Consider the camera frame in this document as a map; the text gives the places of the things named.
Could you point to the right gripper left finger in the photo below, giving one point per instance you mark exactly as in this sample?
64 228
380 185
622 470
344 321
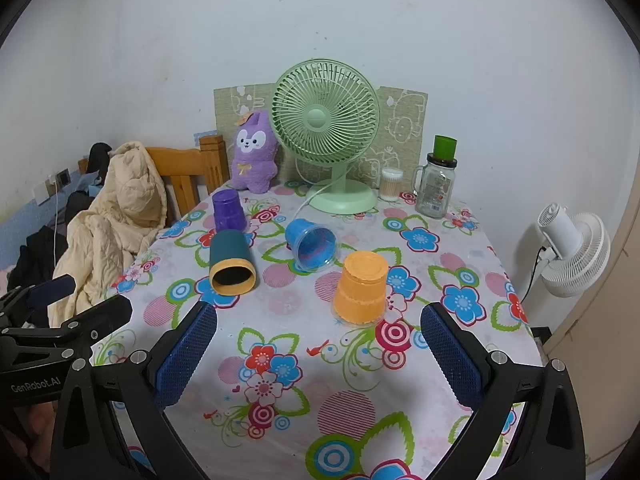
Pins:
111 421

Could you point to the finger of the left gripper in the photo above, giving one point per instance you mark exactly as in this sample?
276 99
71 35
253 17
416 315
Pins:
28 304
73 339

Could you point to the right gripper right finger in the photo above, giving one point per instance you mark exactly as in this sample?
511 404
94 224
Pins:
548 442

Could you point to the dark teal cup yellow rim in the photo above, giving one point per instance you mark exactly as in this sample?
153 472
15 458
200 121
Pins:
231 265

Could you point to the purple cup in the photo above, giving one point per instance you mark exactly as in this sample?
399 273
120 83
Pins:
228 211

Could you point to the blue cup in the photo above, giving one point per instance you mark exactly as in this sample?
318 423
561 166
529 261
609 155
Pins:
313 246

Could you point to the orange cup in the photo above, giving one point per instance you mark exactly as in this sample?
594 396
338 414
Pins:
361 291

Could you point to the beige quilted jacket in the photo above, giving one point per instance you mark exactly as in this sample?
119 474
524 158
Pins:
121 223

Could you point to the floral tablecloth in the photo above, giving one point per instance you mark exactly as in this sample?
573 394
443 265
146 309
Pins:
286 389

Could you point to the white floor fan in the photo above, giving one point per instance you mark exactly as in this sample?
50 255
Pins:
575 252

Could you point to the wooden chair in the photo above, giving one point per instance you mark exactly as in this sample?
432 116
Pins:
192 169

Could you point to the purple plush toy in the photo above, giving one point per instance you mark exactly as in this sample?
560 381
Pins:
254 165

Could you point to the glass mug jar green lid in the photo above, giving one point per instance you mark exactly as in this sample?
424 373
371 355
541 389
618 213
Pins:
434 181

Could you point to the green desk fan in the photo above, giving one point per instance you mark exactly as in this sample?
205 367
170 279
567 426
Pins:
326 113

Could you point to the wall socket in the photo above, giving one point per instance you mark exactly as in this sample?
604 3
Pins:
51 186

